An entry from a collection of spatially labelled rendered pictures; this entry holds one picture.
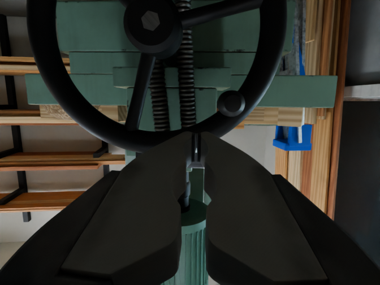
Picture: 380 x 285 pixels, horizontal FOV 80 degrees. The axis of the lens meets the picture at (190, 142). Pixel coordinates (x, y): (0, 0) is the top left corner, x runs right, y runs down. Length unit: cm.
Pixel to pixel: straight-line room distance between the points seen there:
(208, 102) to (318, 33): 158
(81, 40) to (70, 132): 266
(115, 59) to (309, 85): 37
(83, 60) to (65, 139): 270
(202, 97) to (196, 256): 45
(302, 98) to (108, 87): 37
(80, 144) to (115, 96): 266
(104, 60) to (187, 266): 54
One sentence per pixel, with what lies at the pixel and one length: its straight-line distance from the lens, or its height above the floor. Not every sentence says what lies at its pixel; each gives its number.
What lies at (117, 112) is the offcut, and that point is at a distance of 48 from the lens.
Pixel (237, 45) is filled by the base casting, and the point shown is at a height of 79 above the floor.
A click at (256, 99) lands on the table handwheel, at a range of 27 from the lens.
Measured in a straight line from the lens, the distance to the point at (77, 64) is 51.
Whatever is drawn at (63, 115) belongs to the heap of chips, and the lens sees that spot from 55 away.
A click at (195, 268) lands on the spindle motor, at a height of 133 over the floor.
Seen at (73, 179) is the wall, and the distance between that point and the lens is 327.
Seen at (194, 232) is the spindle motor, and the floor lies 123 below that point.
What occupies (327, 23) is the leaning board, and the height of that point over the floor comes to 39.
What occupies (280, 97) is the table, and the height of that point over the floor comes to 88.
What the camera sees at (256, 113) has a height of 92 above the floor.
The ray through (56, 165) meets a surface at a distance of 272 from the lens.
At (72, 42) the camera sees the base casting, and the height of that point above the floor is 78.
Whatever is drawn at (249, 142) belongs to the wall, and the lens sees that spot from 315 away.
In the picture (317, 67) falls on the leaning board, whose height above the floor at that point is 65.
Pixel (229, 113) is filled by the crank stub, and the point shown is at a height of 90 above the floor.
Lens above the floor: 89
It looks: 10 degrees up
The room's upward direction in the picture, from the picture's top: 179 degrees counter-clockwise
